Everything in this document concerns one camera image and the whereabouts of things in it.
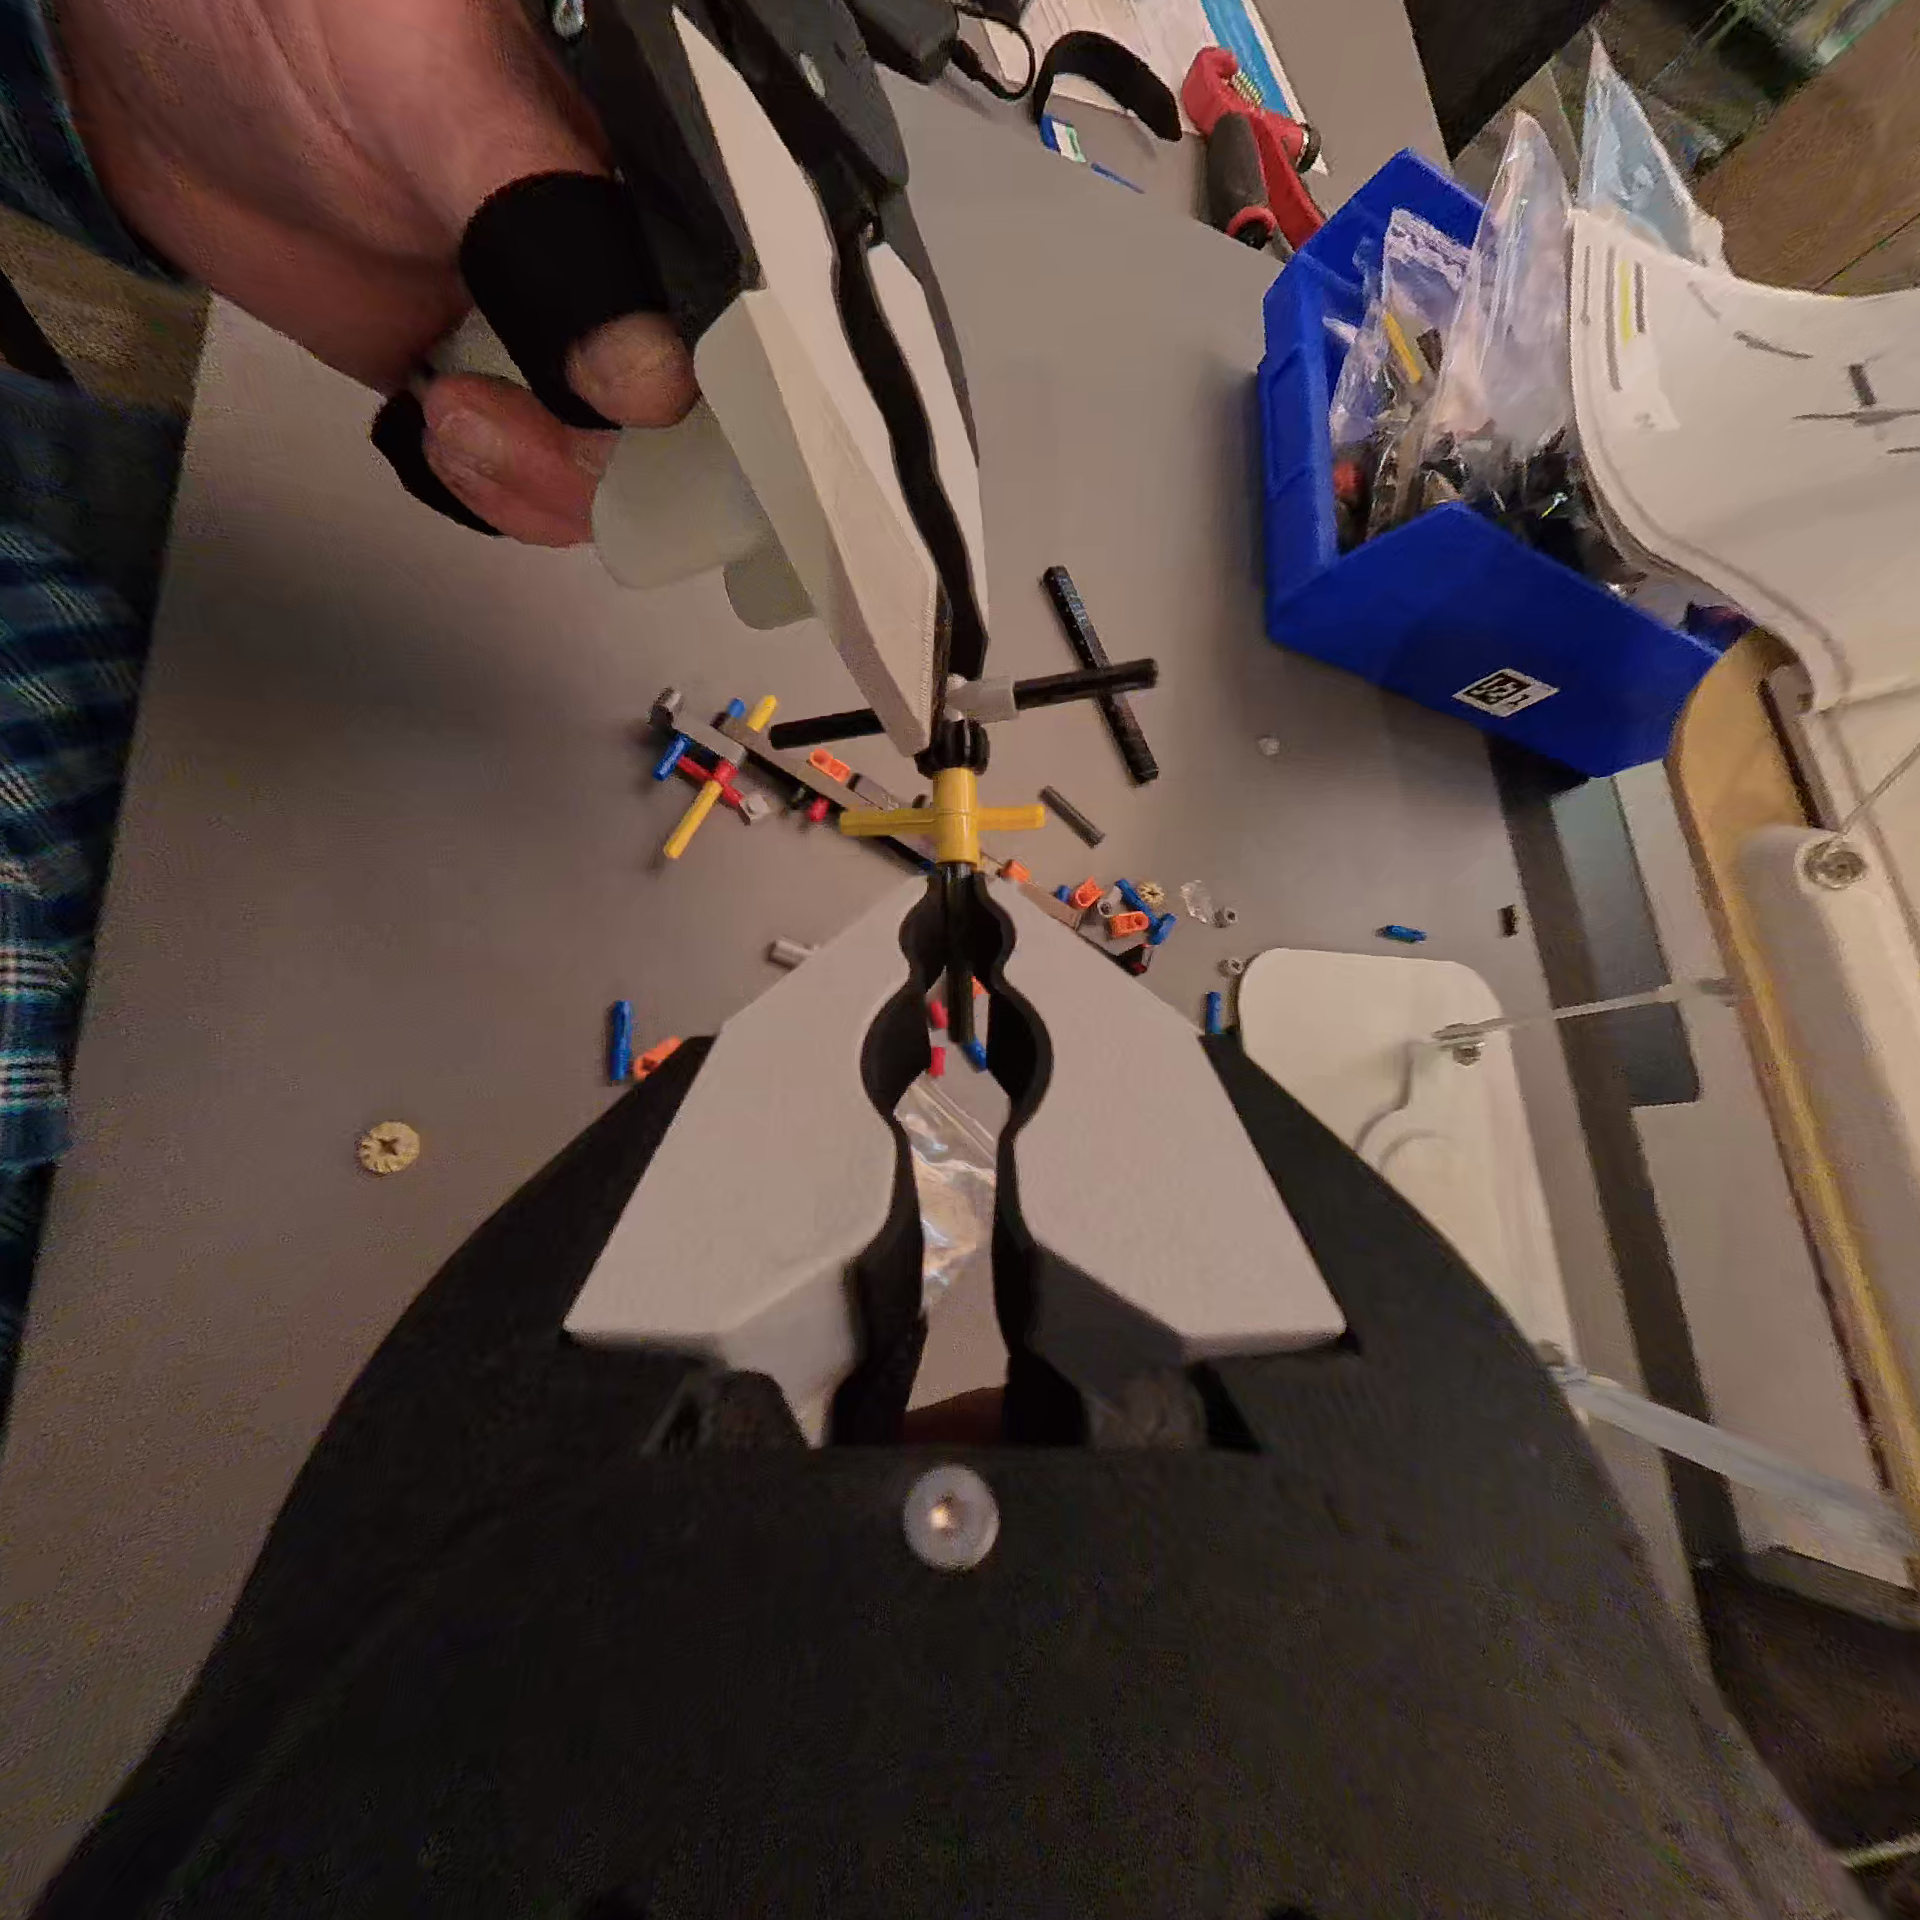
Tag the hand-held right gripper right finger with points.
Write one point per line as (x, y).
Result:
(1183, 1199)

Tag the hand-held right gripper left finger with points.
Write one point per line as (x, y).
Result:
(736, 1199)

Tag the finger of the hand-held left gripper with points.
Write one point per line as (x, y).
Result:
(950, 449)
(816, 449)

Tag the black lego bush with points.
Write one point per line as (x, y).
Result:
(960, 745)

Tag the yellow lego axle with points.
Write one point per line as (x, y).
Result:
(885, 822)

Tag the person's left forearm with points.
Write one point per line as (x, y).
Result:
(29, 119)

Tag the long black lego beam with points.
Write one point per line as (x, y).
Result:
(1074, 608)

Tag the small tan lego gear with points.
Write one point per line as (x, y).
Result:
(390, 1148)

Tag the dark grey lego rod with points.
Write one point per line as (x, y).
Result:
(1074, 818)

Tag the pile of clear lego bags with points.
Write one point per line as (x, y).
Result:
(1441, 388)

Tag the person's left hand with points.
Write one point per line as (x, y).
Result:
(299, 152)

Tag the clear plastic zip bag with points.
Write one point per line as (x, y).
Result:
(951, 1199)

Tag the white book stand wooden board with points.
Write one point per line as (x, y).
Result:
(1351, 1036)

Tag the black power bank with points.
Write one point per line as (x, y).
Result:
(906, 29)

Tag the printed paper sheet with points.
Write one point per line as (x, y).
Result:
(1223, 29)

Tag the blue bin with square sticker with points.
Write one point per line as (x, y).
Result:
(1424, 630)

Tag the black monitor back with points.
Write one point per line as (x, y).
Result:
(1500, 60)

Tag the instruction booklet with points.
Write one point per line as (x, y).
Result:
(1771, 449)

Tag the black lego frame assembly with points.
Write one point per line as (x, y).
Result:
(705, 734)

